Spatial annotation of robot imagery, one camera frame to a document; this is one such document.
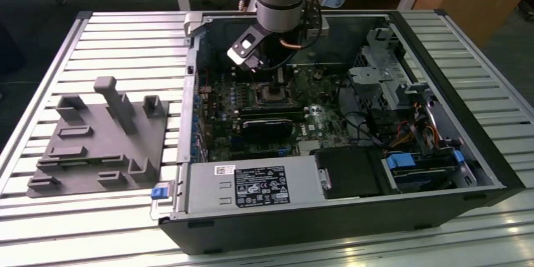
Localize dark hard disk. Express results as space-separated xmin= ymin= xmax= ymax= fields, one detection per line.
xmin=390 ymin=166 xmax=464 ymax=194

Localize black RAM stick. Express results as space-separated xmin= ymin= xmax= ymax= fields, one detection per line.
xmin=240 ymin=112 xmax=308 ymax=121
xmin=237 ymin=107 xmax=304 ymax=115

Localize grey parts rack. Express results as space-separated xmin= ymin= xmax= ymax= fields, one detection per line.
xmin=25 ymin=76 xmax=171 ymax=199

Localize blue disk carrier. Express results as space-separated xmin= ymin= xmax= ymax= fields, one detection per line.
xmin=386 ymin=151 xmax=416 ymax=173

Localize green motherboard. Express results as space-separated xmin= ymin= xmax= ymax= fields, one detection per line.
xmin=195 ymin=60 xmax=364 ymax=161

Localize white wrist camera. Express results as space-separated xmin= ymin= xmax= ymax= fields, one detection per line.
xmin=227 ymin=24 xmax=266 ymax=68

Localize coloured wire bundle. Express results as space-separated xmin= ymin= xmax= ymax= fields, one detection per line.
xmin=395 ymin=101 xmax=446 ymax=152

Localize black CPU socket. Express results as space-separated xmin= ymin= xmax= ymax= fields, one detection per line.
xmin=248 ymin=82 xmax=299 ymax=108

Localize metal drive cage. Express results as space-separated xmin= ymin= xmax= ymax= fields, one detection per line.
xmin=346 ymin=28 xmax=438 ymax=113

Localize black graphics card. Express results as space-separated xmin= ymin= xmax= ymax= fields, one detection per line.
xmin=239 ymin=118 xmax=295 ymax=146

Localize silver square CPU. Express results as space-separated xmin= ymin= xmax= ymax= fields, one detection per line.
xmin=266 ymin=87 xmax=290 ymax=103

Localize silver chipset heat sink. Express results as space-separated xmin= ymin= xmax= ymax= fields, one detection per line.
xmin=298 ymin=140 xmax=322 ymax=155

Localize black drive bay box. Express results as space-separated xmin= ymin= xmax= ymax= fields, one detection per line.
xmin=312 ymin=147 xmax=398 ymax=199

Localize black open PC case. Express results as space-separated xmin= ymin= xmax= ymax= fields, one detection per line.
xmin=156 ymin=9 xmax=526 ymax=255

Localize grey power supply unit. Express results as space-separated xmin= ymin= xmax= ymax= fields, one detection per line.
xmin=183 ymin=154 xmax=324 ymax=213

